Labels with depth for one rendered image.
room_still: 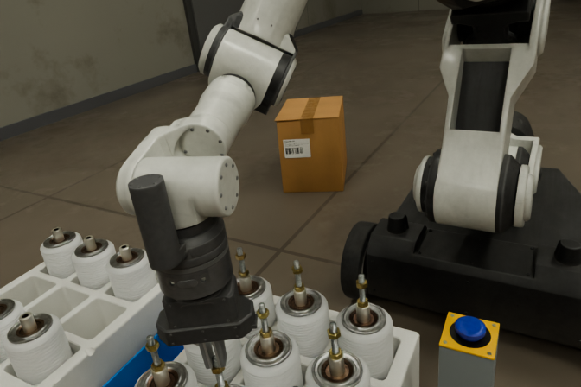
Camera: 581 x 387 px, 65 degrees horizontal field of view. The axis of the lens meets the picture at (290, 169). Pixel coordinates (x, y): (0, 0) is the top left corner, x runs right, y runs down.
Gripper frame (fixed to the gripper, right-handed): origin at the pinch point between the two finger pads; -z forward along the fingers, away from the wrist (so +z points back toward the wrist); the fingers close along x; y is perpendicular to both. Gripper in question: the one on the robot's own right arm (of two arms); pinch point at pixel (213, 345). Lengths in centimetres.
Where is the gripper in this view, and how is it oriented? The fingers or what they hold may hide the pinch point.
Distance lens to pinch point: 64.7
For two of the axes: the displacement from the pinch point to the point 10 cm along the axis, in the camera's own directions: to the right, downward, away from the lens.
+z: -1.1, -9.1, -4.0
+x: 9.9, -1.2, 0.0
